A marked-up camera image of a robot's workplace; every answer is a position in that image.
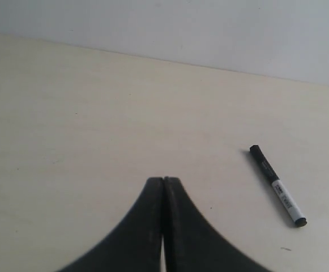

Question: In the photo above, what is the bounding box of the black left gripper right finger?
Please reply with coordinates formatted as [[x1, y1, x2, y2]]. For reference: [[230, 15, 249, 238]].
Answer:
[[163, 177, 267, 271]]

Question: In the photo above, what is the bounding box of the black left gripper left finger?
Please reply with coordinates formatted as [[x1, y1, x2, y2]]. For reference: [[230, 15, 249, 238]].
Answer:
[[61, 177, 164, 271]]

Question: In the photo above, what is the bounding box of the black white marker pen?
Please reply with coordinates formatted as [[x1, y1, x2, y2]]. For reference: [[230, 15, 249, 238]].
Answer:
[[249, 145, 307, 227]]

